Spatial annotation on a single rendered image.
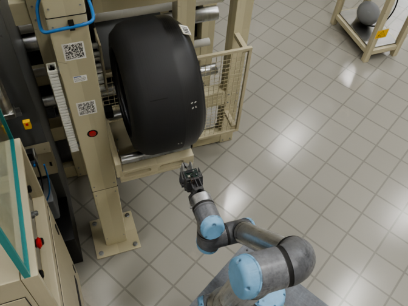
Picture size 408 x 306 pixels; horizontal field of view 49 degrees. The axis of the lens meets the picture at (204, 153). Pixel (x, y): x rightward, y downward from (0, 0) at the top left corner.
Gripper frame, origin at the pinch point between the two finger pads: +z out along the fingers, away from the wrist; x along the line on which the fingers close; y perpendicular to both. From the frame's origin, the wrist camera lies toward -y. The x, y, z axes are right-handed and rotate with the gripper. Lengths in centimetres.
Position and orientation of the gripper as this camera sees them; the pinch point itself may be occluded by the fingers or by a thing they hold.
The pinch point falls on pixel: (184, 166)
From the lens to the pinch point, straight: 192.0
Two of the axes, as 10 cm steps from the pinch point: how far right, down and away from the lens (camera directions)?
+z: -3.3, -6.8, 6.5
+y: 0.1, -7.0, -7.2
